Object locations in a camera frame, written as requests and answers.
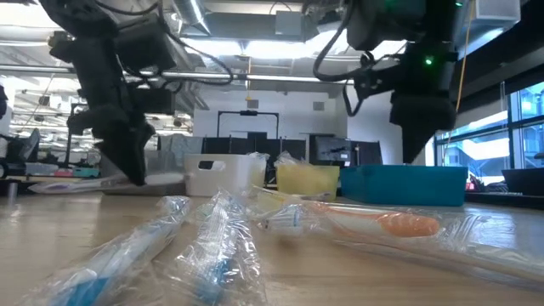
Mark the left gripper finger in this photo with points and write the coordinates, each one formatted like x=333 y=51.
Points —
x=149 y=134
x=127 y=157

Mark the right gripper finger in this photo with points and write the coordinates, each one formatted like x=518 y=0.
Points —
x=418 y=144

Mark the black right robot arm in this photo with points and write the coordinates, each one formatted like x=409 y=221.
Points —
x=446 y=25

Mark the grey fabric cover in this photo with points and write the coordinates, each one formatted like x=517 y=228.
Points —
x=183 y=144

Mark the teal plastic bin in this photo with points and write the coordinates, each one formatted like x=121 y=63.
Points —
x=404 y=185

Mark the teal small box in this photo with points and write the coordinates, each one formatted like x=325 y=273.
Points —
x=86 y=172

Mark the large window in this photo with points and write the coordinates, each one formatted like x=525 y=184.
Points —
x=480 y=149

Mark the pink small box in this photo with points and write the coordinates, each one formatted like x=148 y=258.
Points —
x=63 y=173

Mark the black monitor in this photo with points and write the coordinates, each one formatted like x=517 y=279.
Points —
x=333 y=149

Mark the white plastic bin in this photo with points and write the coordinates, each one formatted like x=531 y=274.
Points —
x=229 y=176

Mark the wooden desk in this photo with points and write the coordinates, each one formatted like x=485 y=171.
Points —
x=25 y=179

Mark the dark navy tray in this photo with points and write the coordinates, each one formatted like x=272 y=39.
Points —
x=525 y=180

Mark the yellow plastic bin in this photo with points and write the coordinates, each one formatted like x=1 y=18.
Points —
x=306 y=180

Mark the long ceiling light strip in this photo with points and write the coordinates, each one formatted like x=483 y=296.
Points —
x=280 y=78

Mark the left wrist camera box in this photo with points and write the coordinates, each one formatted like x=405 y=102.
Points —
x=146 y=42

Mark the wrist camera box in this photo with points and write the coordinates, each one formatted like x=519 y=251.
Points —
x=382 y=21
x=146 y=42

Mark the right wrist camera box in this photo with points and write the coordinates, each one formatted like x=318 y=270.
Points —
x=382 y=21

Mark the flat metal ceiling duct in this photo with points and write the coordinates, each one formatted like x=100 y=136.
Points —
x=489 y=25

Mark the black gantry frame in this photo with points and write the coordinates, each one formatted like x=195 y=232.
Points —
x=248 y=113

